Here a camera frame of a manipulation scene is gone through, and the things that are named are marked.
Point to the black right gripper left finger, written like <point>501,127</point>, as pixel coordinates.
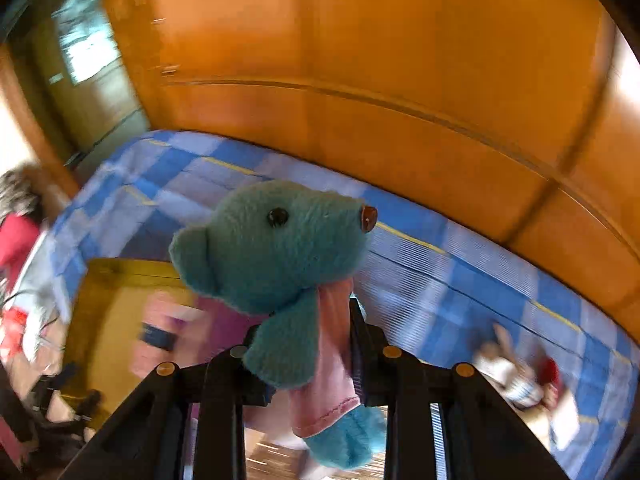
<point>228,387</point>

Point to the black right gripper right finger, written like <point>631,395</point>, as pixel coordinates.
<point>385,375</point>

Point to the pink sock with black band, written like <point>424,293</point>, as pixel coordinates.
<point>169,332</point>

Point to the teal plush bear pink dress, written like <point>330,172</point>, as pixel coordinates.
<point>286,254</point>

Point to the red santa christmas sock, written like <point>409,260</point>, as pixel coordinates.
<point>551,382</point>

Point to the purple gift bag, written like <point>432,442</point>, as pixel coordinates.
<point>226,327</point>

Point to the blue plaid bed sheet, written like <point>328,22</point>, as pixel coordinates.
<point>436,288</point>

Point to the red storage box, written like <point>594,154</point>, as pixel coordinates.
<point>17,236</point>

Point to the patterned grey cloth pile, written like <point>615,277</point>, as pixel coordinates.
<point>18,197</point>

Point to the orange wooden wardrobe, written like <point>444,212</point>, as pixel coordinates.
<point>516,118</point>

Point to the wooden door with glass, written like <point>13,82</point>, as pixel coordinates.
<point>69,66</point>

